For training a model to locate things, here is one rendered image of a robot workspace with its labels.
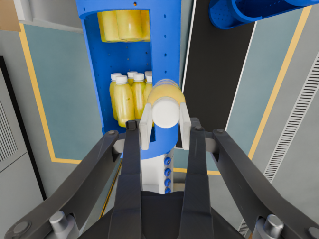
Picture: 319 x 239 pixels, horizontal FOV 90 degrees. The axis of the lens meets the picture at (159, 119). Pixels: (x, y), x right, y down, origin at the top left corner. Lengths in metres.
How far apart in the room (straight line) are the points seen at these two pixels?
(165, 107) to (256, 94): 1.76
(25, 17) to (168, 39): 0.54
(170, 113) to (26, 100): 2.14
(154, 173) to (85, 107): 1.24
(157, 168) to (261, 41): 1.46
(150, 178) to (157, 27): 0.80
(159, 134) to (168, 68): 0.20
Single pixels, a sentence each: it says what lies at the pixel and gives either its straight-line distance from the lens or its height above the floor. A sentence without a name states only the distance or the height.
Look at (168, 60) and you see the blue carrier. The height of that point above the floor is 1.19.
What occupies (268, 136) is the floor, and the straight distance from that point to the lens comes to 2.25.
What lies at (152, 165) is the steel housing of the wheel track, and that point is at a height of 0.93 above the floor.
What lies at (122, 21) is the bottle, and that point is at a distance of 0.49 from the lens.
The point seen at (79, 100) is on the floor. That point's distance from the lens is 1.95.
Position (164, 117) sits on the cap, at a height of 1.44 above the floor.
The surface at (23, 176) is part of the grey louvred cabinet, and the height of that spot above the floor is 0.25.
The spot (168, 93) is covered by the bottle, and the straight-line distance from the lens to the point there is 0.24.
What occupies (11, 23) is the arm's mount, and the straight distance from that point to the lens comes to 0.80.
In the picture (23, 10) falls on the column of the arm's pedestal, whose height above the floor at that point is 1.00.
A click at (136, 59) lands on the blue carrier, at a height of 0.96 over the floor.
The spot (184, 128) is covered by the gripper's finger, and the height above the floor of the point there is 1.50.
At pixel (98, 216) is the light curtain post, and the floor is 1.03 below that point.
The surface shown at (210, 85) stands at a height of 0.15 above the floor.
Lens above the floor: 1.64
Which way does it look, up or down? 66 degrees down
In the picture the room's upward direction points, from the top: 176 degrees counter-clockwise
